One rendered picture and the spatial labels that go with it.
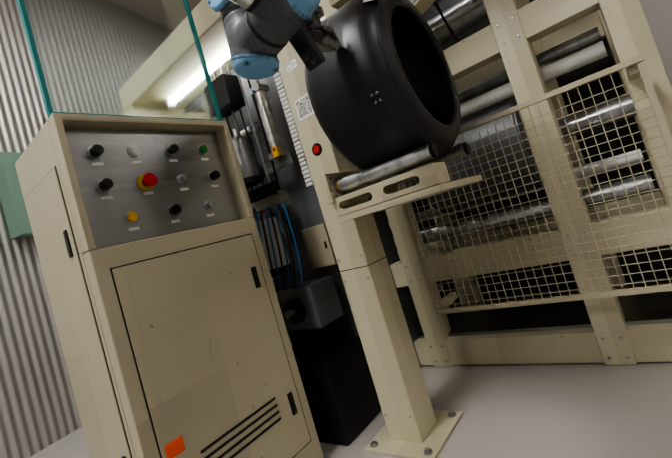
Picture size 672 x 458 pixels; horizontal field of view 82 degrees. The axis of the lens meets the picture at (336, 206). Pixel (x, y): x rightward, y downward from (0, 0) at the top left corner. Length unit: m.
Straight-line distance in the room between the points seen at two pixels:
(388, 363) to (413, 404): 0.15
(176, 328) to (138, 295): 0.14
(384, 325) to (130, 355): 0.76
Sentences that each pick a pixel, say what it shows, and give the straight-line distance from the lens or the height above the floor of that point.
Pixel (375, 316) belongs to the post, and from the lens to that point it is 1.38.
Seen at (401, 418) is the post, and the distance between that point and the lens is 1.52.
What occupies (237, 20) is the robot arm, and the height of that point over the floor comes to 1.20.
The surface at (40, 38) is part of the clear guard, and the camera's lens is 1.39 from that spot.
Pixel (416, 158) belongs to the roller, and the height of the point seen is 0.89.
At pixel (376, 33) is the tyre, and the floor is 1.23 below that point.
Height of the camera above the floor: 0.77
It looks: 3 degrees up
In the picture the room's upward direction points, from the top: 17 degrees counter-clockwise
